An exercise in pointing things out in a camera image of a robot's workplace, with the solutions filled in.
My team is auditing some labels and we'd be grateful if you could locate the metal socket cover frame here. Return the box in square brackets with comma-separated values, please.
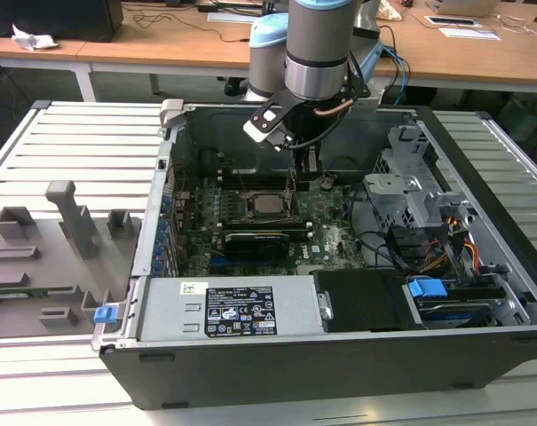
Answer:
[286, 170, 302, 212]

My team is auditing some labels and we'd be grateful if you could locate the thin wire locking lever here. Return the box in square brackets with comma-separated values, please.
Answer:
[237, 170, 253, 199]

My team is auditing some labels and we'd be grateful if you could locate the small silver CPU plate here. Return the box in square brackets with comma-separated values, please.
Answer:
[253, 193, 283, 213]

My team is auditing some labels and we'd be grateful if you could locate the CPU socket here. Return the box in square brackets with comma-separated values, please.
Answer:
[244, 189, 303, 223]

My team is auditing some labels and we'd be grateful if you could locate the blue expansion slot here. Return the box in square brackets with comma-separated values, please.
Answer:
[209, 250, 233, 274]

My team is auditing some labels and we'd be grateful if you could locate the silver metal drive cage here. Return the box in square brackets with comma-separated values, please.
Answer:
[363, 123, 478, 232]

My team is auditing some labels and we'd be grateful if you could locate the green motherboard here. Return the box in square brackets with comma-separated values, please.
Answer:
[172, 170, 371, 277]

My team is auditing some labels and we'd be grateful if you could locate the black graphics card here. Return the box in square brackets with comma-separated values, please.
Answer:
[223, 230, 291, 262]

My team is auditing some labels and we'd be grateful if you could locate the crumpled beige bag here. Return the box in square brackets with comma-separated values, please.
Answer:
[376, 0, 405, 22]

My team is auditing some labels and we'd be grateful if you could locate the grey case corner latch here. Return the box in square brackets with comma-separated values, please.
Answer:
[159, 98, 187, 130]

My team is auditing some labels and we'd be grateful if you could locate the wooden desk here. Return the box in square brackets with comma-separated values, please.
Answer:
[76, 0, 537, 97]
[0, 26, 96, 103]

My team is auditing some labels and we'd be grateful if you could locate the white framed tablet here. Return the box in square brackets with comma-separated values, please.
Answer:
[424, 15, 485, 28]

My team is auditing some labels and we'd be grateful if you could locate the white printed paper sheet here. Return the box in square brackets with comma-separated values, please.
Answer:
[438, 26, 502, 42]

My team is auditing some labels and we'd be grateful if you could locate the black plastic shroud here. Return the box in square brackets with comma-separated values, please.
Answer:
[314, 268, 424, 334]

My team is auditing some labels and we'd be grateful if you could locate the blue disk carrier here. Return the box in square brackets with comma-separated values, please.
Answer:
[407, 275, 449, 312]

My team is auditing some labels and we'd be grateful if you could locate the grey power supply with label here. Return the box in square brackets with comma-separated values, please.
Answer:
[137, 274, 322, 343]

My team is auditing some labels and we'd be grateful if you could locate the hard disk with blue label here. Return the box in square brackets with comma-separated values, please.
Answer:
[417, 300, 495, 330]

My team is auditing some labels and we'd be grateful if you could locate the black open PC case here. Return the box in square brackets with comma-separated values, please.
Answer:
[92, 98, 537, 412]

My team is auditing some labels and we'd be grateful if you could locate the blue case latch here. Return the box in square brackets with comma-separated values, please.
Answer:
[93, 305, 117, 325]

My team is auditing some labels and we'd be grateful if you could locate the large black box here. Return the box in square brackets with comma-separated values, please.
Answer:
[0, 0, 125, 43]

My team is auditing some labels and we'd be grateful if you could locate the crumpled white paper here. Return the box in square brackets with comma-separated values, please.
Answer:
[11, 22, 60, 52]

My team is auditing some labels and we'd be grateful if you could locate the grey plastic parts rack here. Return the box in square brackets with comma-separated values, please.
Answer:
[0, 179, 143, 341]

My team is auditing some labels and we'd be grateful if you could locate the green RAM stick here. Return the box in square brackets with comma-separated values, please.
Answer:
[0, 286, 74, 296]

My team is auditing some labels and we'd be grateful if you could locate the copper cable sleeve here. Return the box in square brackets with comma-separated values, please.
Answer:
[313, 99, 354, 118]

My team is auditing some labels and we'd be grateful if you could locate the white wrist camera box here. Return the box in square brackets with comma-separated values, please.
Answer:
[242, 102, 296, 153]

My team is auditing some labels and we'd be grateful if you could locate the blue cable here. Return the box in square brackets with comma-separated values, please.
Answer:
[381, 43, 412, 106]

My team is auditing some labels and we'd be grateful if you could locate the black wire bundle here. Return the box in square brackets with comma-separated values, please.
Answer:
[351, 185, 429, 272]

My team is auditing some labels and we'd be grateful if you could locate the silver metal handle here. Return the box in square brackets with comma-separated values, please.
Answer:
[316, 290, 336, 320]

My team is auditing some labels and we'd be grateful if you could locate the yellow orange red wire bundle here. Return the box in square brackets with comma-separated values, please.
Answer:
[421, 212, 480, 274]

